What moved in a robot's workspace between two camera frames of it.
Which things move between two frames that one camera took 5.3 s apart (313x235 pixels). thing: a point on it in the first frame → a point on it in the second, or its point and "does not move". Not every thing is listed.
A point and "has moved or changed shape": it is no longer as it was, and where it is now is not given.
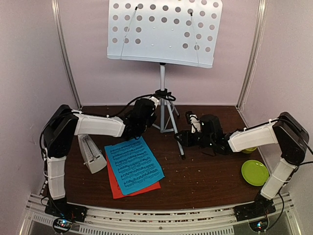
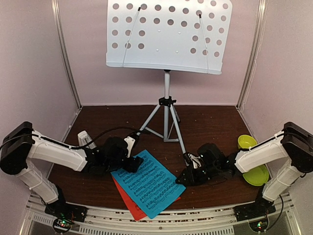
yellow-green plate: (255, 172) does not move
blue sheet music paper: (135, 166) has moved or changed shape
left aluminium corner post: (60, 39) does not move
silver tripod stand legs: (166, 114) has moved or changed shape
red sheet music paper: (118, 192) → (139, 215)
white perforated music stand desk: (178, 32) has moved or changed shape
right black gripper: (186, 140) → (190, 178)
